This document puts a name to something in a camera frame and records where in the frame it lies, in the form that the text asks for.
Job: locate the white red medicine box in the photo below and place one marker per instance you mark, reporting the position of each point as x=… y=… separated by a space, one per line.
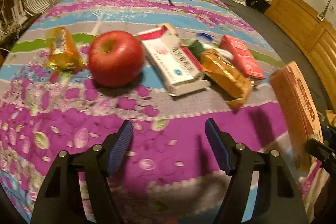
x=179 y=70

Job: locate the dark grey bed sheet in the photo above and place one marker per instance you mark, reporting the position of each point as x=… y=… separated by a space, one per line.
x=285 y=48

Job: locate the orange cardboard box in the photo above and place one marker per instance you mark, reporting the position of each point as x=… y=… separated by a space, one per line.
x=299 y=110

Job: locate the colourful floral quilt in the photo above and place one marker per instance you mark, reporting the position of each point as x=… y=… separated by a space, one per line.
x=169 y=174

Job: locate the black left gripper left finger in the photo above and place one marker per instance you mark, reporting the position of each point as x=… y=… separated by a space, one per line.
x=59 y=199

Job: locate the green scrubbing pad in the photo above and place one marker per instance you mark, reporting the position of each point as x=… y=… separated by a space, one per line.
x=196 y=48

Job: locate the white plastic bottle blue cap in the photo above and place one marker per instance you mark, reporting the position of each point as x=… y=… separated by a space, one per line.
x=208 y=42

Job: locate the golden snack wrapper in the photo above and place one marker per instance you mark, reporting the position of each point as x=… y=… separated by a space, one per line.
x=236 y=86

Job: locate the red apple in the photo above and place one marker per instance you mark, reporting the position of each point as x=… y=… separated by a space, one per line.
x=115 y=58

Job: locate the yellow snack packet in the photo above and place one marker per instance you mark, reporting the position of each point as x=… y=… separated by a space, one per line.
x=63 y=53

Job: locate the beige small cube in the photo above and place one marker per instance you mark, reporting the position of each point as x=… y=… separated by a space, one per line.
x=169 y=27

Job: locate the small red carton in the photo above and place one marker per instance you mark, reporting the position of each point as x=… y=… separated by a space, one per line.
x=243 y=59

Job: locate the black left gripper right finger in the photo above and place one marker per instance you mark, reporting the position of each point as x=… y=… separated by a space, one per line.
x=277 y=198

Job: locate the wooden headboard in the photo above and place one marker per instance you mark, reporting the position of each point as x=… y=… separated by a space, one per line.
x=315 y=38

